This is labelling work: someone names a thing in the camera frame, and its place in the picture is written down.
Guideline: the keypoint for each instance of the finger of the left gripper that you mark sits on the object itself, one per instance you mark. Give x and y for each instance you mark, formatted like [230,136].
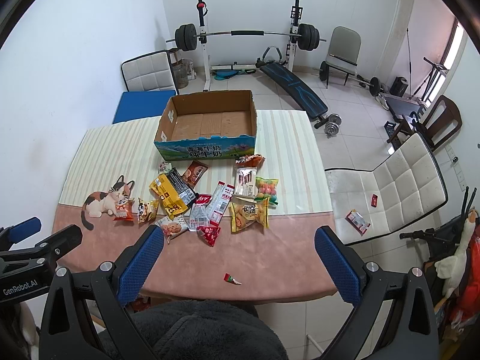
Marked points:
[17,233]

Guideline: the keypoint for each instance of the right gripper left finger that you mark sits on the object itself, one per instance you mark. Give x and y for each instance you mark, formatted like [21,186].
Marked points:
[67,328]

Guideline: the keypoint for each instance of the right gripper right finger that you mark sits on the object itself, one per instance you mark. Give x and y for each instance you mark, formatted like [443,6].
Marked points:
[409,331]

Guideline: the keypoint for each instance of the white cookie packet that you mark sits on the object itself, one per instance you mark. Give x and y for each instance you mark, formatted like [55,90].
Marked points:
[172,228]

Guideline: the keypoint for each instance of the yellow panda snack bag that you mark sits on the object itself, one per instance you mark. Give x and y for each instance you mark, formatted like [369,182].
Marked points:
[147,210]

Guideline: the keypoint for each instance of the long red white pack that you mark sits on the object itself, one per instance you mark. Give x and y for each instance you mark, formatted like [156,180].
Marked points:
[220,199]

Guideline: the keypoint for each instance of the small pale snack packet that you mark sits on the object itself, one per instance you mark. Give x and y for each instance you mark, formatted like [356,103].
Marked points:
[165,168]

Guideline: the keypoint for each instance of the brown cookie packet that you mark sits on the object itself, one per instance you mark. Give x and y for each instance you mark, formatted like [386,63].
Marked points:
[194,173]

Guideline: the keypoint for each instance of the colourful candy bag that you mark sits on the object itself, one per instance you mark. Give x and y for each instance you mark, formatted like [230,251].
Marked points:
[267,189]

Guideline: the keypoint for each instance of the yellow biscuit bag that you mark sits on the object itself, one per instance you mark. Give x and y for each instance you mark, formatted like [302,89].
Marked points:
[246,214]

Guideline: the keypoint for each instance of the white chocolate wafer pack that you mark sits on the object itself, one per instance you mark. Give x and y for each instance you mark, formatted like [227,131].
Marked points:
[245,182]

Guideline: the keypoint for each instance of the orange chip bag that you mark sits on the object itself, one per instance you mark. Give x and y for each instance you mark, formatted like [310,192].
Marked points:
[250,160]

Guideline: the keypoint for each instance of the orange panda snack bag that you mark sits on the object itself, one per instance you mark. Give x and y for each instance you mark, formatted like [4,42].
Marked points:
[123,210]

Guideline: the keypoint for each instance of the red triangular chocolate pack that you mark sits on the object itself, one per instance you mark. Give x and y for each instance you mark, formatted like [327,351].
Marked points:
[208,234]

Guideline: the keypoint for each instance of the red white jerky pack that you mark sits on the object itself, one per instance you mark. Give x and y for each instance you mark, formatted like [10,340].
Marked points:
[198,213]

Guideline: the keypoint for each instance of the black snack pack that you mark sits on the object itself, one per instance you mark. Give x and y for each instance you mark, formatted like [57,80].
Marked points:
[184,191]

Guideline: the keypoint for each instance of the red white packet on chair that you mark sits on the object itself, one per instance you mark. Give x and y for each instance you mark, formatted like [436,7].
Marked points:
[358,222]

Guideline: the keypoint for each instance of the white padded chair right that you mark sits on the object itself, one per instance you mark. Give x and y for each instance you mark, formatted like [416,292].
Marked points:
[409,186]

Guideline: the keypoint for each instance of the white padded chair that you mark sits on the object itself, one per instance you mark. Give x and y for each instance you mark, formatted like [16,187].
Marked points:
[409,186]
[149,72]

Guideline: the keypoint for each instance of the white plush goose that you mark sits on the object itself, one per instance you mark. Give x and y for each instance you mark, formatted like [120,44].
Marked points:
[452,268]

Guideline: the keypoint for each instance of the black fleece clothing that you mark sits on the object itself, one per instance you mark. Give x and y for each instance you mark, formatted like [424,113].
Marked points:
[207,330]

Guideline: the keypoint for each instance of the small red green wrapper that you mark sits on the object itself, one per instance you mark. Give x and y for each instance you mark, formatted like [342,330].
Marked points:
[230,279]

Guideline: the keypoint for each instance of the striped cat table mat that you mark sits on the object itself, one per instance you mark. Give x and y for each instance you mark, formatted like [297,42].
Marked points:
[229,235]

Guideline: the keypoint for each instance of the chrome dumbbell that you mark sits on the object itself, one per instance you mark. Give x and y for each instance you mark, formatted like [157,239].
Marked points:
[332,126]

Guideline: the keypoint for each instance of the dark wooden chair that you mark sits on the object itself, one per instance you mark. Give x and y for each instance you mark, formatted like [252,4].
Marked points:
[441,122]

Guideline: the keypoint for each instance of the open cardboard box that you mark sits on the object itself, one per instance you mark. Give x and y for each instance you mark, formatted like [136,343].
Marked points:
[210,125]

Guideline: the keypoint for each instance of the small barbell on floor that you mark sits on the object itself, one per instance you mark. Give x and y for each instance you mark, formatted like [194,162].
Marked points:
[375,87]

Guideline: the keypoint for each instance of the black speaker box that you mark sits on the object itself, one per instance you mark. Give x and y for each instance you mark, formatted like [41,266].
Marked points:
[399,86]

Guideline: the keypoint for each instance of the white padded chair left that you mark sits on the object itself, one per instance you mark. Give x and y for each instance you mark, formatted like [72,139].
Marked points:
[149,72]

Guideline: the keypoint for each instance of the clear water jug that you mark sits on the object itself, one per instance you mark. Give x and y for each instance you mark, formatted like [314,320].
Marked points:
[180,74]

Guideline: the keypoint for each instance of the grey folding chair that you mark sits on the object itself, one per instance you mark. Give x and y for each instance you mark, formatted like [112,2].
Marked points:
[342,55]

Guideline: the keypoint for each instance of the barbell with black plates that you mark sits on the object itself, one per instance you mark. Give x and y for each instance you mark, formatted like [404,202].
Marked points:
[186,37]

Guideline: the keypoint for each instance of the white barbell rack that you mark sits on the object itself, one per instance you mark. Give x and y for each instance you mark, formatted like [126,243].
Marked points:
[291,48]

